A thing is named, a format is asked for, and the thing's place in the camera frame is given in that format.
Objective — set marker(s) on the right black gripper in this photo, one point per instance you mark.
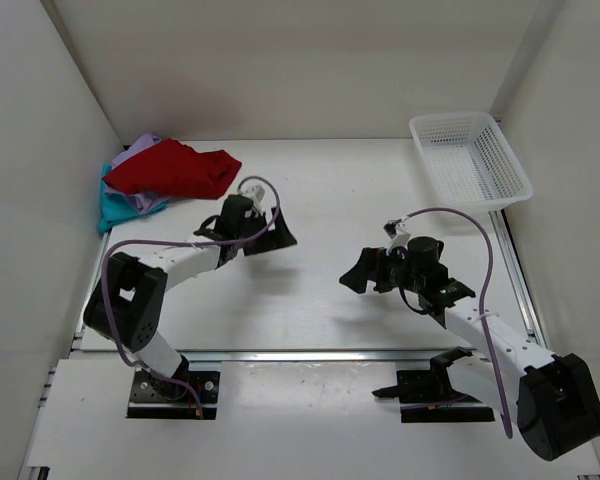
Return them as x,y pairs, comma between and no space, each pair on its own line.
373,267

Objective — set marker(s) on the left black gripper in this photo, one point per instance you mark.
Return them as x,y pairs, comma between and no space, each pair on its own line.
274,239

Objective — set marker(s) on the red t shirt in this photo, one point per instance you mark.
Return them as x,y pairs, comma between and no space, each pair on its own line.
171,168

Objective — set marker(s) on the purple t shirt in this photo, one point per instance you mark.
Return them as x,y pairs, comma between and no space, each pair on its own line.
143,202

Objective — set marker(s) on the teal t shirt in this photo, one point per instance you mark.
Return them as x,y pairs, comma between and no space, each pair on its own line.
116,212

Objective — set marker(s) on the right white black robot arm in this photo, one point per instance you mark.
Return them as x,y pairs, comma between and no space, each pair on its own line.
551,399

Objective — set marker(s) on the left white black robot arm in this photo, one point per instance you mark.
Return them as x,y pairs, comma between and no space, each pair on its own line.
125,306

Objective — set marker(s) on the white plastic basket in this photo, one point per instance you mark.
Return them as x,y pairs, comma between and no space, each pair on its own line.
469,162

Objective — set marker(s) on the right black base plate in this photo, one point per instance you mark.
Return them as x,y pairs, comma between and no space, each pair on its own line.
445,407

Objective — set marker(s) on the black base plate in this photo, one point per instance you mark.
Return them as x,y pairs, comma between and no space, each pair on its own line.
445,407
151,398

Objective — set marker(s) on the aluminium rail front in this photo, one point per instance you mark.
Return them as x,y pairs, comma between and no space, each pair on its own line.
312,356

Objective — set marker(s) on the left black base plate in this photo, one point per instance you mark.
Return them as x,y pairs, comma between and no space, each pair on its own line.
151,398

